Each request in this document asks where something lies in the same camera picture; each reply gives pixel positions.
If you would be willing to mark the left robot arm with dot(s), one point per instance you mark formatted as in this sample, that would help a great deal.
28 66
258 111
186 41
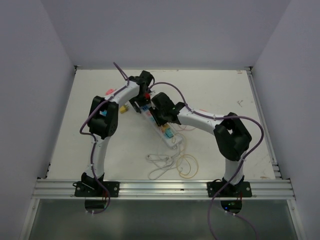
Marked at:
102 121

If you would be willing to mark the pink plug adapter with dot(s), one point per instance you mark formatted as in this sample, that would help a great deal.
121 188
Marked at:
110 91

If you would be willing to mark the white power strip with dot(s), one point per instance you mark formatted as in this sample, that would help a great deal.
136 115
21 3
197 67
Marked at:
170 143

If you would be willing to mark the teal cube plug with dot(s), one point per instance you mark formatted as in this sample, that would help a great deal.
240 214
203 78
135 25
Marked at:
168 133

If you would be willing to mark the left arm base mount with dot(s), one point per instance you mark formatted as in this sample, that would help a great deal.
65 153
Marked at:
82 190

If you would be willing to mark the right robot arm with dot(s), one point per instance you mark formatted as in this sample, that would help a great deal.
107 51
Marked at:
232 137

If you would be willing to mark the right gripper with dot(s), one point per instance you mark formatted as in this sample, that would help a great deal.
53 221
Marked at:
154 110

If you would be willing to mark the blue plug adapter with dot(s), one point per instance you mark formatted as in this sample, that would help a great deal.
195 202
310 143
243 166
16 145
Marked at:
103 113

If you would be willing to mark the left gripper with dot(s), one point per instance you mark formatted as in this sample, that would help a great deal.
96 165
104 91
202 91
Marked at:
140 104

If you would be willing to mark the aluminium front rail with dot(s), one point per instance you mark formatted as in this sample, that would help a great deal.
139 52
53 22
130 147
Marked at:
165 190

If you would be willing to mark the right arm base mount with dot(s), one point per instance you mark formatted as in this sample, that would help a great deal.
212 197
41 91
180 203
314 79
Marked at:
242 189

